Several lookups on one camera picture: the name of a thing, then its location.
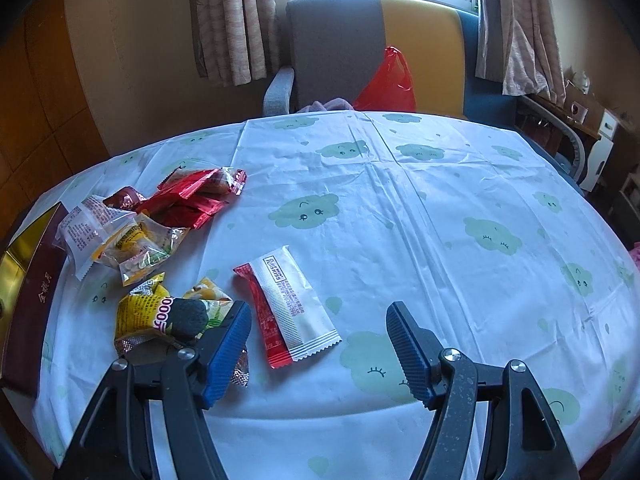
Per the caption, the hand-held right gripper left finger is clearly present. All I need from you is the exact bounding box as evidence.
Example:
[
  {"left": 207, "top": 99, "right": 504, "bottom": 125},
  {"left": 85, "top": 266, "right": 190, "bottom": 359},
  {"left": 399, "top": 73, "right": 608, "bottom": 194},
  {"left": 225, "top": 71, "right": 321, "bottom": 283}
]
[{"left": 52, "top": 301, "right": 253, "bottom": 480}]

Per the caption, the gold tin box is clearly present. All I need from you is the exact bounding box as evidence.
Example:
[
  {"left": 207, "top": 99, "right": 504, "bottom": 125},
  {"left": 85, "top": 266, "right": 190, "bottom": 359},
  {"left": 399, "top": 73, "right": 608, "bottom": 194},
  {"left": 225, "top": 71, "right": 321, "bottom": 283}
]
[{"left": 0, "top": 201, "right": 71, "bottom": 398}]

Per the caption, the dark red snack packet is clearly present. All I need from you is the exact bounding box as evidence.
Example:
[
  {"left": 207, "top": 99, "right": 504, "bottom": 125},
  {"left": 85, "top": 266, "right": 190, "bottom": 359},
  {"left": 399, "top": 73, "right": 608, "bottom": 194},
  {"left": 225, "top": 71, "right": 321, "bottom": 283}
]
[{"left": 102, "top": 186, "right": 148, "bottom": 211}]

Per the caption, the red plastic bag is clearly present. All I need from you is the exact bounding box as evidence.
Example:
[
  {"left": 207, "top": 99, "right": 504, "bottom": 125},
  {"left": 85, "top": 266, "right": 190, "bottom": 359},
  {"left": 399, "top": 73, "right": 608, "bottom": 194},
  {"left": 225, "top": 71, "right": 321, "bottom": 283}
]
[{"left": 352, "top": 46, "right": 417, "bottom": 112}]

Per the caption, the clear yellow pastry packet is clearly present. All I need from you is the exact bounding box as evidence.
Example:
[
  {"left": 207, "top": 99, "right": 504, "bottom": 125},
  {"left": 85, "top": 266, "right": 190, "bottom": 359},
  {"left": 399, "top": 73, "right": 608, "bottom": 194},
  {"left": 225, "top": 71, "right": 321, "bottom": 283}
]
[{"left": 90, "top": 212, "right": 191, "bottom": 288}]

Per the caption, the beige patterned curtain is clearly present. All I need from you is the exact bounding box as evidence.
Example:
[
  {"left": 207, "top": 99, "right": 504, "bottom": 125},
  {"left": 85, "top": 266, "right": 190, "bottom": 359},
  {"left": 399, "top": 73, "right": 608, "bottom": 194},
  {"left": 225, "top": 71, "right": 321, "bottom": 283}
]
[
  {"left": 189, "top": 0, "right": 281, "bottom": 85},
  {"left": 475, "top": 0, "right": 568, "bottom": 103}
]

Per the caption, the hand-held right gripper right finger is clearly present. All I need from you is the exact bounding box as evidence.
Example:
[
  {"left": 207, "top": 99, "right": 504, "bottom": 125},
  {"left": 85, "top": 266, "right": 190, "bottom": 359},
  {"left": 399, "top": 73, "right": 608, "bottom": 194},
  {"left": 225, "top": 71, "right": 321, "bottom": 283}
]
[{"left": 386, "top": 301, "right": 583, "bottom": 480}]

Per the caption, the white clear snack packet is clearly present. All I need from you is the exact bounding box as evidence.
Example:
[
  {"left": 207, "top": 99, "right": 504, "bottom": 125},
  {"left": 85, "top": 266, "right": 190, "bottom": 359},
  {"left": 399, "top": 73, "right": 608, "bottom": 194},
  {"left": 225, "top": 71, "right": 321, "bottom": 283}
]
[{"left": 55, "top": 195, "right": 138, "bottom": 281}]

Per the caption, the grey office chair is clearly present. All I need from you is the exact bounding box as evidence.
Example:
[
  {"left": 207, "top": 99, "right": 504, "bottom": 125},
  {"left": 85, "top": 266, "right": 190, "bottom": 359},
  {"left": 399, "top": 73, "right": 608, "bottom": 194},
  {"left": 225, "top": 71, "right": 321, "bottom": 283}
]
[{"left": 520, "top": 95, "right": 587, "bottom": 187}]

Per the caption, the red and white snack packet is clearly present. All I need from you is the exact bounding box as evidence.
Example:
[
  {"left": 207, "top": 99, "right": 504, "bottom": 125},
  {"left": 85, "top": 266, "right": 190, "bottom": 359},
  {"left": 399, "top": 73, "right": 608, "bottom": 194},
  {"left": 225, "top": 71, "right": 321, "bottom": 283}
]
[{"left": 233, "top": 245, "right": 342, "bottom": 370}]

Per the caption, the cloud-print white tablecloth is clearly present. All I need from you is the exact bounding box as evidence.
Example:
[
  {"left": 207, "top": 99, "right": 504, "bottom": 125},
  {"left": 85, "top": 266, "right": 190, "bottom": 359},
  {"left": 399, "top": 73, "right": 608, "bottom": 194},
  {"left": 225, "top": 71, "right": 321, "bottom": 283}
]
[{"left": 0, "top": 110, "right": 640, "bottom": 480}]

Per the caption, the red foil snack packet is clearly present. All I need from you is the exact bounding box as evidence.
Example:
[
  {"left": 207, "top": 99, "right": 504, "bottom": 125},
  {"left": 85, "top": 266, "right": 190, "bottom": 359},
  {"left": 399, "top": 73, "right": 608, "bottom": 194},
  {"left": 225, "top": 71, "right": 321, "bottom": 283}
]
[
  {"left": 157, "top": 169, "right": 221, "bottom": 195},
  {"left": 137, "top": 190, "right": 226, "bottom": 229}
]

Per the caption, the pink cloth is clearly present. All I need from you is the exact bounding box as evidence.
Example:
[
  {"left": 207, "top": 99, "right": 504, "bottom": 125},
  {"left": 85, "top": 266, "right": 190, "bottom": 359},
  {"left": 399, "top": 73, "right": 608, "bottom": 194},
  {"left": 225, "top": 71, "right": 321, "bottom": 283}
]
[{"left": 295, "top": 96, "right": 356, "bottom": 113}]

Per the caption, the yellow green snack packet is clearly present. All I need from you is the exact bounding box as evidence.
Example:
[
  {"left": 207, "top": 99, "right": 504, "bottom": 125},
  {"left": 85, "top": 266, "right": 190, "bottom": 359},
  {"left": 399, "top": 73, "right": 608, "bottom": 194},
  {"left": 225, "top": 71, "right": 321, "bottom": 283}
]
[{"left": 180, "top": 277, "right": 251, "bottom": 388}]

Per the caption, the grey yellow blue armchair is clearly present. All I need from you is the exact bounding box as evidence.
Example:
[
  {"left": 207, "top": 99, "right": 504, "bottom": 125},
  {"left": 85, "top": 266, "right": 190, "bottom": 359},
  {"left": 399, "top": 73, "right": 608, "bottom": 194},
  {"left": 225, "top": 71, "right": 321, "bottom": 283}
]
[{"left": 262, "top": 0, "right": 521, "bottom": 121}]

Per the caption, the wooden cabinet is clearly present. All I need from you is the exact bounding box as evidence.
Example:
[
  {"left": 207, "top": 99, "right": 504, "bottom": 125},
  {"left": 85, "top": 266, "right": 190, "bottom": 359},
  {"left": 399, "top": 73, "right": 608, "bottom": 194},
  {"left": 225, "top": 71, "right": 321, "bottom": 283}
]
[{"left": 565, "top": 80, "right": 640, "bottom": 206}]

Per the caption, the clear red-edged snack packet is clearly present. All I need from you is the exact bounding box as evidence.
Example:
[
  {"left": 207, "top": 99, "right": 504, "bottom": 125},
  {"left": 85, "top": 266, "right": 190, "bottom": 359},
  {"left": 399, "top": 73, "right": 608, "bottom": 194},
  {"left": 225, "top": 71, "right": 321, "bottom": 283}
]
[{"left": 200, "top": 166, "right": 248, "bottom": 196}]

